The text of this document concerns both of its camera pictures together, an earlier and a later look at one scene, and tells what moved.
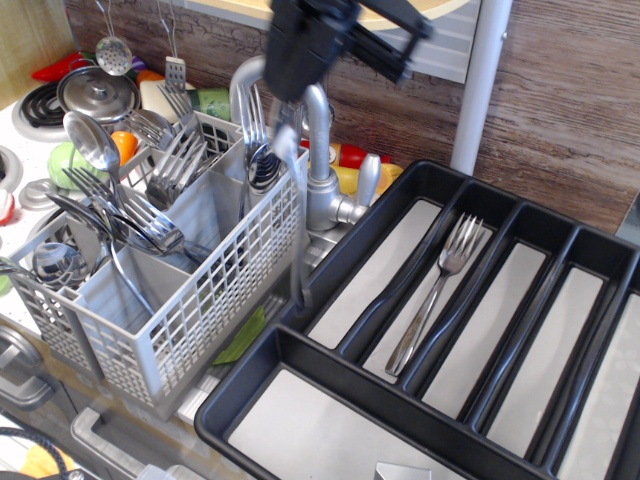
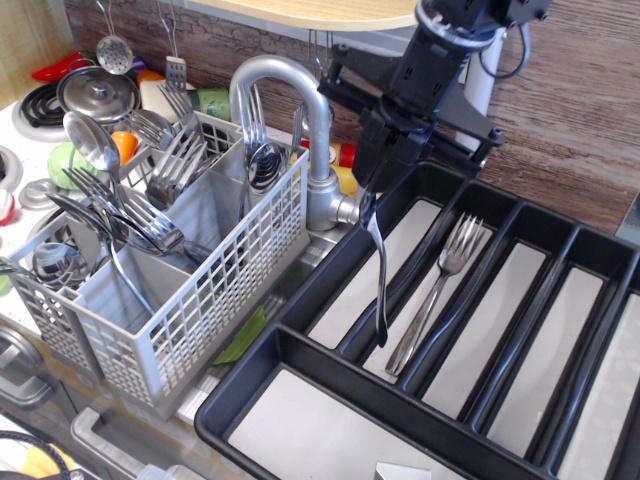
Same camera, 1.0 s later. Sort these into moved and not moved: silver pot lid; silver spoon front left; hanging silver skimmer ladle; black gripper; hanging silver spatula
Moved: black gripper
Not moved: hanging silver skimmer ladle; silver pot lid; hanging silver spatula; silver spoon front left
